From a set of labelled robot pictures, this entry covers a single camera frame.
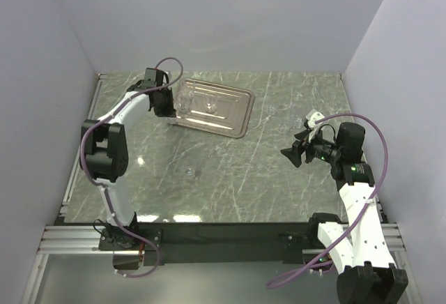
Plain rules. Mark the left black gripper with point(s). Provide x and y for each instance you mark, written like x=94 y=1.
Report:
x=170 y=111

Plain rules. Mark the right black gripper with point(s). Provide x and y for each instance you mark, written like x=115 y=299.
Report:
x=294 y=154

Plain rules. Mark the clear glass three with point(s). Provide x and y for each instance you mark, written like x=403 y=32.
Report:
x=183 y=101

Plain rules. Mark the clear glass six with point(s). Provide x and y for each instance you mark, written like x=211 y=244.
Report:
x=283 y=128

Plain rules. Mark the clear glass seven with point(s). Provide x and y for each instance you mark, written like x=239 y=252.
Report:
x=296 y=122

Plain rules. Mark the clear glass one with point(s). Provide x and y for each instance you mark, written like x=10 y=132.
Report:
x=189 y=88

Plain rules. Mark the clear glass two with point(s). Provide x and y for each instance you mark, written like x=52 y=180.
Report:
x=210 y=102

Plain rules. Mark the clear glass eight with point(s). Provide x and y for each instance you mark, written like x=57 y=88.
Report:
x=271 y=109

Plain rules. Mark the clear glass five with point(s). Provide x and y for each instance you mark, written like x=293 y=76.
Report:
x=190 y=171

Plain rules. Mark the clear glass four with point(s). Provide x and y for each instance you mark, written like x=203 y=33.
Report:
x=171 y=120

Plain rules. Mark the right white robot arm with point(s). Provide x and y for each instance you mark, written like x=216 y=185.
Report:
x=367 y=272

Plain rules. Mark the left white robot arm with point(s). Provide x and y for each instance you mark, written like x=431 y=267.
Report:
x=104 y=156

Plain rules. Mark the silver metal tray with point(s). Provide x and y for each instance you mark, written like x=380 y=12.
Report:
x=231 y=119

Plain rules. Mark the black base crossbar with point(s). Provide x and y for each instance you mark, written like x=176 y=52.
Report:
x=200 y=242

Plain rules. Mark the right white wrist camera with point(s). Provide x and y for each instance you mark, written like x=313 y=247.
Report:
x=313 y=119

